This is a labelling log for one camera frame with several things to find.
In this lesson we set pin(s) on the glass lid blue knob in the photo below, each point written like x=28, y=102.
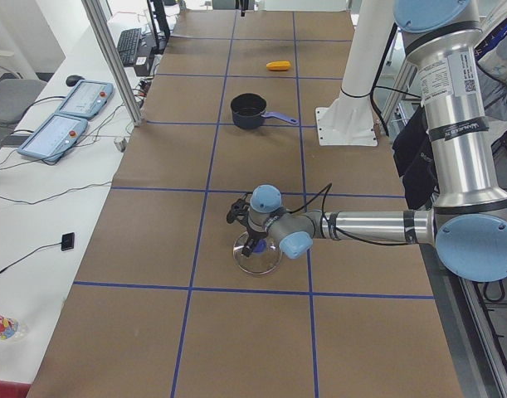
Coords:
x=264, y=259

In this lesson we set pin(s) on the dark blue saucepan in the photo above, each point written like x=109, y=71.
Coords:
x=249, y=112

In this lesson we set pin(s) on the yellow corn cob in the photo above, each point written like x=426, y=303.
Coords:
x=278, y=66

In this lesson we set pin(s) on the small black square sensor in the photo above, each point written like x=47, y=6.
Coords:
x=68, y=241

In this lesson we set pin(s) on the upper teach pendant tablet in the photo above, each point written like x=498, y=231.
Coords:
x=86, y=99

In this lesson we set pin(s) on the teach pendant tablet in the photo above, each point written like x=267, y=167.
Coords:
x=86, y=99
x=55, y=136

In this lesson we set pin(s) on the lower teach pendant tablet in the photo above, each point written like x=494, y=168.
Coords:
x=55, y=136

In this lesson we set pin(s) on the black keyboard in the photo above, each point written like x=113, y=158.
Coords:
x=128, y=46

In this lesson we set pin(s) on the black computer mouse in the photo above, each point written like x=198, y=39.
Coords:
x=72, y=80

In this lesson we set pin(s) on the red plastic bottle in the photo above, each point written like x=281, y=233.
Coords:
x=12, y=330

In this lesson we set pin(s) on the grey office chair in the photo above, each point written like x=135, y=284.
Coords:
x=16, y=96

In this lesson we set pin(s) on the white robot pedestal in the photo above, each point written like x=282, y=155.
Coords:
x=348, y=121

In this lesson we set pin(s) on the aluminium frame post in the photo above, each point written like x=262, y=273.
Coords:
x=106, y=43

